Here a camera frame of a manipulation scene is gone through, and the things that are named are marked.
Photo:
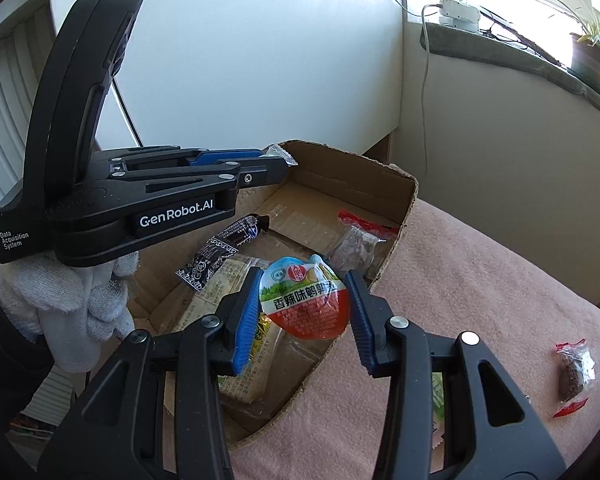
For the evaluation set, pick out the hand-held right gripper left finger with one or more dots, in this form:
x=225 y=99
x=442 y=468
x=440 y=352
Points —
x=247 y=330

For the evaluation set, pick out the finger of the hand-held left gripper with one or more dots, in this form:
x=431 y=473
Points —
x=220 y=156
x=252 y=176

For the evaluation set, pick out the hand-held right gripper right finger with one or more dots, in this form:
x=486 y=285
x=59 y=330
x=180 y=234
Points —
x=362 y=330

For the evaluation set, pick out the yellow snack packet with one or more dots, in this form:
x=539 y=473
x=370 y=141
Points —
x=262 y=332

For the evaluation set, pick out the clear cracker packet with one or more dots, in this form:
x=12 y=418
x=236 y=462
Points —
x=220 y=280

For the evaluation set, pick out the braised egg packet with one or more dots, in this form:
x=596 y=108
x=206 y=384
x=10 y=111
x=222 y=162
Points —
x=305 y=300

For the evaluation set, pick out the cardboard box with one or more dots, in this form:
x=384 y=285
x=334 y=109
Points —
x=330 y=180

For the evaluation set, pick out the dark chocolate bar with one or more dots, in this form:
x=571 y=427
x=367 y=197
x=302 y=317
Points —
x=220 y=250

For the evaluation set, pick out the large clear red-ended packet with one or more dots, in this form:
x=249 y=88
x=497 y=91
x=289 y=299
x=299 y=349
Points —
x=357 y=247

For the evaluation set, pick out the small clear red-ended packet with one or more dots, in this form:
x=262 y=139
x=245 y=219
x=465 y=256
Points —
x=572 y=375

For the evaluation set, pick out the person's left hand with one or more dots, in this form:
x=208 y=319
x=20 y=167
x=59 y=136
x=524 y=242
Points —
x=65 y=305

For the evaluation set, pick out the white slatted panel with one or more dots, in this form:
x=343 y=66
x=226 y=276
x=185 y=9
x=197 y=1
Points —
x=0 y=110

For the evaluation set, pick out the white cabinet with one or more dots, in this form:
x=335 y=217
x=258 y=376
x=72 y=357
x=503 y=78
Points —
x=255 y=60

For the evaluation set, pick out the pink blanket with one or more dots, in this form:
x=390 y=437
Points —
x=455 y=270

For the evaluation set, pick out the grey windowsill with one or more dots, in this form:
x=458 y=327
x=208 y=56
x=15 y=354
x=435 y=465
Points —
x=480 y=47

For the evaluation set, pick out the white power adapter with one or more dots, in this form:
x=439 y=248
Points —
x=457 y=10

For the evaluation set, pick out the potted green plant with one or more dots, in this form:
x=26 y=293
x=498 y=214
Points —
x=590 y=62

